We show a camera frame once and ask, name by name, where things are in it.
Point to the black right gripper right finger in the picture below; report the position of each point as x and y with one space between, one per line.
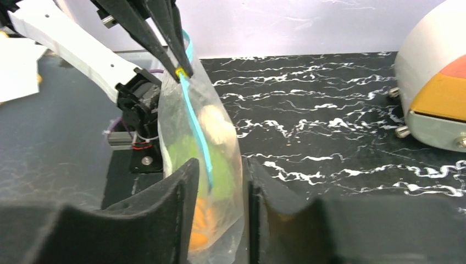
283 227

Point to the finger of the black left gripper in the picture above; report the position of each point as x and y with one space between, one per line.
166 17
135 25

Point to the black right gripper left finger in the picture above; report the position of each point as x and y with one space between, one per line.
153 226

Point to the toy orange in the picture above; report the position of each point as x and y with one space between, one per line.
203 226

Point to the green toy leaf vegetable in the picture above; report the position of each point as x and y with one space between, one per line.
224 184

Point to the clear blue zip top bag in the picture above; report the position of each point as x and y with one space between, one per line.
179 106

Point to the toy mushroom slice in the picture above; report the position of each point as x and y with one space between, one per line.
216 128

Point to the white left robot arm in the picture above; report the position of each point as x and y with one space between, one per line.
154 25

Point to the cream cylindrical container orange lid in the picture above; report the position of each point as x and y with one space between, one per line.
430 72

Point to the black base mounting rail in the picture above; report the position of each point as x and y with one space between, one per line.
131 171

